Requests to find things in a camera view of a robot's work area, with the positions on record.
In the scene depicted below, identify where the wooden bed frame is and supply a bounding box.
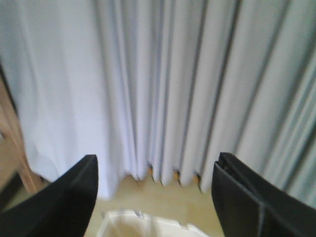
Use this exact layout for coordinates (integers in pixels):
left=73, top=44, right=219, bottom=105
left=0, top=70, right=43, bottom=210

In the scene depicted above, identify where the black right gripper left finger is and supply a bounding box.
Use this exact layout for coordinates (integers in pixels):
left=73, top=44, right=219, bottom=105
left=0, top=155, right=98, bottom=237

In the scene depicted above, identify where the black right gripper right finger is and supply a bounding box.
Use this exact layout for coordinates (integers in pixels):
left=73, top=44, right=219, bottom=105
left=213, top=153, right=316, bottom=237

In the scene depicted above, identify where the white plastic trash bin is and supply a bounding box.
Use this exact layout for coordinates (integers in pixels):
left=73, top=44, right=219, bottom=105
left=96, top=209, right=207, bottom=237

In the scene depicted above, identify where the light grey curtain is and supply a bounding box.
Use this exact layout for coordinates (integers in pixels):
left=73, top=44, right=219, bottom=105
left=0, top=0, right=316, bottom=206

